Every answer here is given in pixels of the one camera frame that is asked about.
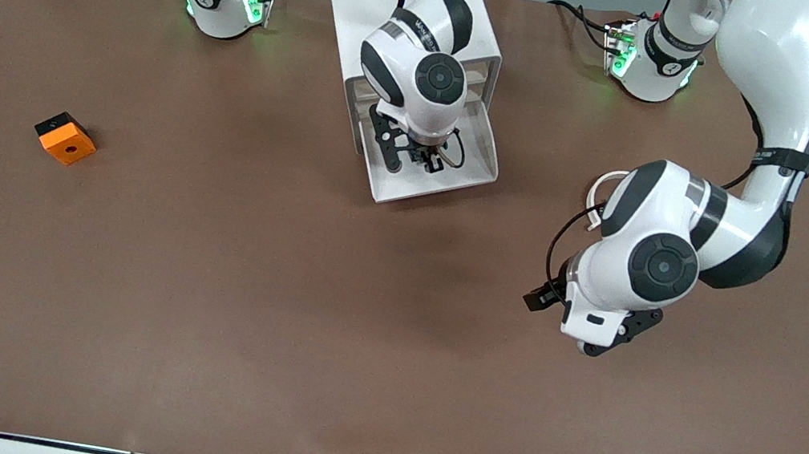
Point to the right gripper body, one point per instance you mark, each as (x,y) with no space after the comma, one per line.
(424,154)

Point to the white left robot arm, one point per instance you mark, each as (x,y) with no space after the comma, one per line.
(770,74)

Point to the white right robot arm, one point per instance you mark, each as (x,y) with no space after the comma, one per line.
(415,58)

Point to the brown table cover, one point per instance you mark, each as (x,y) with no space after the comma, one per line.
(387,338)

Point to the orange and black block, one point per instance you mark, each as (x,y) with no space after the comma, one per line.
(68,145)

